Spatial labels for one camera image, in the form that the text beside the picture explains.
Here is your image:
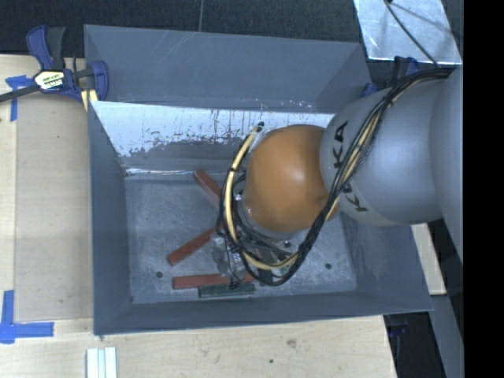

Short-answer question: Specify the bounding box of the grey metal bin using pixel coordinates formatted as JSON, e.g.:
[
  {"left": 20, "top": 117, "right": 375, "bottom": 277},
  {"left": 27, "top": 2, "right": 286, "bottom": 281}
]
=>
[{"left": 83, "top": 24, "right": 435, "bottom": 336}]

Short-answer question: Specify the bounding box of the red-brown flat block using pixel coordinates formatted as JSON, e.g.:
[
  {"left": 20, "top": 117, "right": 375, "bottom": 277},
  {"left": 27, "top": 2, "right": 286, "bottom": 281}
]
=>
[
  {"left": 166, "top": 226, "right": 220, "bottom": 268},
  {"left": 192, "top": 169, "right": 224, "bottom": 209},
  {"left": 172, "top": 272, "right": 257, "bottom": 291}
]

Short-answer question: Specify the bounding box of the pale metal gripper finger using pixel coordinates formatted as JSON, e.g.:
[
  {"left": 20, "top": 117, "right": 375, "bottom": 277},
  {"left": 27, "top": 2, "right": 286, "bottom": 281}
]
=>
[
  {"left": 211, "top": 237, "right": 230, "bottom": 261},
  {"left": 215, "top": 258, "right": 239, "bottom": 280}
]

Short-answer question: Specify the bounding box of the dark green flat block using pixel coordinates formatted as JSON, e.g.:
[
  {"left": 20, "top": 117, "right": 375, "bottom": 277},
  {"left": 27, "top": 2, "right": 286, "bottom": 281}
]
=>
[{"left": 197, "top": 282, "right": 257, "bottom": 299}]

